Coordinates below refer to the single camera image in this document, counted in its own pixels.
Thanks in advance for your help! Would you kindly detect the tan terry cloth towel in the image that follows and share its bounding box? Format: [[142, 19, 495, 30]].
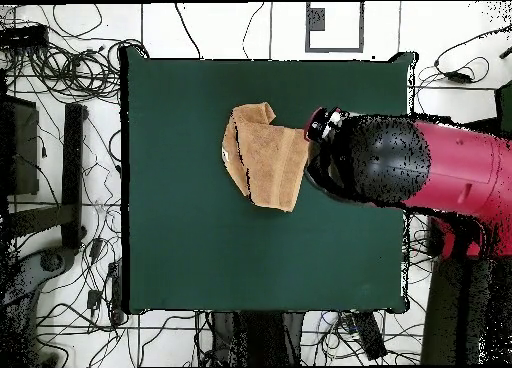
[[220, 101, 312, 214]]

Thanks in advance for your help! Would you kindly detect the black flat device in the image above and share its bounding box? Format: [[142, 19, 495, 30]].
[[0, 23, 51, 50]]

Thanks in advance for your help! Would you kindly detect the black power adapter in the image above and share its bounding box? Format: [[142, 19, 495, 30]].
[[444, 70, 474, 84]]

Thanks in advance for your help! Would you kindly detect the dark green table cloth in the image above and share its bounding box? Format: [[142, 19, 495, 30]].
[[119, 45, 419, 316]]

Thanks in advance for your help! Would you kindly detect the black rectangular floor device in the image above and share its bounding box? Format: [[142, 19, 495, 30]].
[[351, 311, 388, 362]]

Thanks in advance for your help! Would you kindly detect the black power strip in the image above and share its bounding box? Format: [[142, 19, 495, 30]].
[[106, 259, 124, 325]]

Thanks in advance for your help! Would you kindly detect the black box case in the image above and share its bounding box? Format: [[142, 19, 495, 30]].
[[0, 95, 41, 197]]

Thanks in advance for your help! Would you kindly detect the grey wheeled floor base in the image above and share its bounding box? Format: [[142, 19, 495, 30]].
[[0, 245, 78, 345]]

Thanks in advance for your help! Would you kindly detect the black stand frame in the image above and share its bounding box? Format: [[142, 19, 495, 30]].
[[7, 102, 89, 251]]

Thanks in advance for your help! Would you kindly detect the black cable tangle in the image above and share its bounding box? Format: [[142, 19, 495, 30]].
[[0, 3, 151, 105]]

